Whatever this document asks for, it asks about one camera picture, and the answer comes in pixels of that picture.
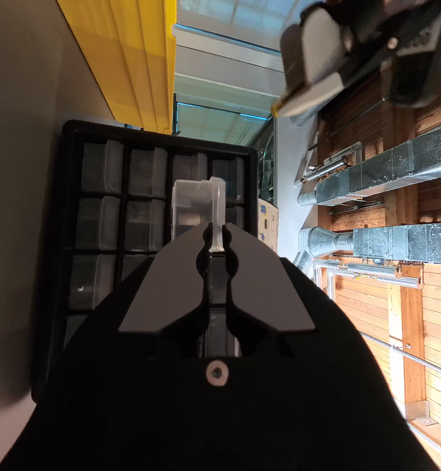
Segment wooden post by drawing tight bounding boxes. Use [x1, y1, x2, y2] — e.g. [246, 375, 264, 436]
[386, 199, 427, 416]

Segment printed instruction sheet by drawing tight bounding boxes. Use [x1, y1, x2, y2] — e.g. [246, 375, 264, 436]
[258, 199, 280, 252]

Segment metal air duct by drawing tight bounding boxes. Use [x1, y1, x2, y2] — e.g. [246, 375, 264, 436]
[298, 223, 441, 265]
[298, 122, 441, 208]

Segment clear plastic drawer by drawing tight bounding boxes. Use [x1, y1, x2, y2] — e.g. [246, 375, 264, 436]
[171, 177, 228, 254]

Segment yellow plastic bin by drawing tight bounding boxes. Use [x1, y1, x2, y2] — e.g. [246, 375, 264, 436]
[56, 0, 178, 134]

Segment glass partition wall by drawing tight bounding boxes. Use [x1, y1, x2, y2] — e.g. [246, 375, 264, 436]
[173, 0, 309, 148]

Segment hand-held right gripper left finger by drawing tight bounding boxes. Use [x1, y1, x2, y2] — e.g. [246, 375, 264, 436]
[119, 221, 210, 335]

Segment black drawer cabinet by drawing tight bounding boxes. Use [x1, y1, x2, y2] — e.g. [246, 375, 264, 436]
[33, 120, 260, 402]

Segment silver pipe bundle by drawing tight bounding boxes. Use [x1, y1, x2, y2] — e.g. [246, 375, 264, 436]
[298, 140, 365, 186]

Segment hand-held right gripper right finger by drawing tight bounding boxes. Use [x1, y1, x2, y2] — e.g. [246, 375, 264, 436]
[224, 221, 317, 335]

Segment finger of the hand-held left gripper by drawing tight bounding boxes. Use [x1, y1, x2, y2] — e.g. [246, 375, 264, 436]
[276, 66, 352, 122]
[280, 6, 354, 96]

